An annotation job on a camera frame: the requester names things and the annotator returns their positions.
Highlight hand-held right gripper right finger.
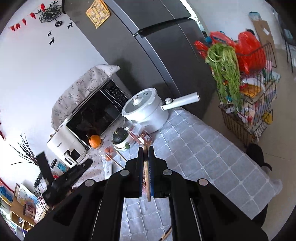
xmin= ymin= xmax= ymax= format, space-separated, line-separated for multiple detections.
xmin=148 ymin=146 xmax=269 ymax=241

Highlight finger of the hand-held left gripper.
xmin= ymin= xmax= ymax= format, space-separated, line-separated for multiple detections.
xmin=36 ymin=152 xmax=55 ymax=183
xmin=62 ymin=159 xmax=93 ymax=186

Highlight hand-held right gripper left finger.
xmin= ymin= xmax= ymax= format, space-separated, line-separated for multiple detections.
xmin=24 ymin=146 xmax=145 ymax=241

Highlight wooden chopstick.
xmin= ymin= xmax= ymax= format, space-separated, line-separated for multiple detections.
xmin=143 ymin=141 xmax=152 ymax=202
xmin=110 ymin=158 xmax=127 ymax=171
xmin=161 ymin=228 xmax=173 ymax=240

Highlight clear container with blue label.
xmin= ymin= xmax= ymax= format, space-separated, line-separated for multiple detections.
xmin=50 ymin=158 xmax=67 ymax=173

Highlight floral tablecloth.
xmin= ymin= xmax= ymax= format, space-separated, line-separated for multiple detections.
xmin=69 ymin=111 xmax=130 ymax=190

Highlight bare dry branches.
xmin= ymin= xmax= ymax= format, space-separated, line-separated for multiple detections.
xmin=9 ymin=130 xmax=50 ymax=211

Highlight white bowl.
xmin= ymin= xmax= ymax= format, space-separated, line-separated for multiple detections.
xmin=112 ymin=134 xmax=136 ymax=151

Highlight orange fruit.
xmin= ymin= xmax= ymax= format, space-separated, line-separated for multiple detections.
xmin=89 ymin=135 xmax=102 ymax=148

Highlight glass jar with tomatoes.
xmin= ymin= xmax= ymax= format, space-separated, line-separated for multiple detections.
xmin=102 ymin=145 xmax=115 ymax=163

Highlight dark green pumpkin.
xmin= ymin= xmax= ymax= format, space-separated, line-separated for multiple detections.
xmin=112 ymin=130 xmax=128 ymax=144

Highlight wooden shelf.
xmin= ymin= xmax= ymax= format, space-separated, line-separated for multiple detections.
xmin=10 ymin=197 xmax=47 ymax=231

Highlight tall jar with red contents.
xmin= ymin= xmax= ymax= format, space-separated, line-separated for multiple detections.
xmin=122 ymin=120 xmax=136 ymax=136

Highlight black microwave oven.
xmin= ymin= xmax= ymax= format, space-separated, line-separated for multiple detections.
xmin=62 ymin=79 xmax=129 ymax=144

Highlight white electric pot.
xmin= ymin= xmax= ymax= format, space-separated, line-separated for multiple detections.
xmin=121 ymin=88 xmax=200 ymax=133

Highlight white pot lid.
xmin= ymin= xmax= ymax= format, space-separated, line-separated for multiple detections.
xmin=121 ymin=88 xmax=158 ymax=116

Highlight grey refrigerator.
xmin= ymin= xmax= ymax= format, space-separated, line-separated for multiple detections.
xmin=62 ymin=0 xmax=216 ymax=121

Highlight green leafy vegetables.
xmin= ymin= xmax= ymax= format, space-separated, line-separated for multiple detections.
xmin=205 ymin=43 xmax=243 ymax=113

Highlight red plastic bag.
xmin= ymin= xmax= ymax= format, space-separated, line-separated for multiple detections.
xmin=209 ymin=31 xmax=236 ymax=47
xmin=194 ymin=40 xmax=210 ymax=61
xmin=236 ymin=31 xmax=266 ymax=75

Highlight red paper garland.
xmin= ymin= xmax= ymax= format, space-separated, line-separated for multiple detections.
xmin=9 ymin=2 xmax=47 ymax=32

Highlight yellow paper sheet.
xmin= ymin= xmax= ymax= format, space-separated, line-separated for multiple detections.
xmin=85 ymin=0 xmax=111 ymax=29

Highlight flat cardboard sheet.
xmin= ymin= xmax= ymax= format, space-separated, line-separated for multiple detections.
xmin=251 ymin=20 xmax=277 ymax=56

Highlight light blue box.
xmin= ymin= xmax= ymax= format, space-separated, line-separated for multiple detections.
xmin=248 ymin=11 xmax=262 ymax=22

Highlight black wire rack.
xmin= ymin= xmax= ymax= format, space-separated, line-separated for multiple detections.
xmin=218 ymin=43 xmax=277 ymax=144

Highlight black deer wall decals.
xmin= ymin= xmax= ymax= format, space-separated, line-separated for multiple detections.
xmin=47 ymin=22 xmax=74 ymax=45

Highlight black wall clock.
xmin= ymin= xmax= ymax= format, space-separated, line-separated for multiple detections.
xmin=38 ymin=0 xmax=63 ymax=24

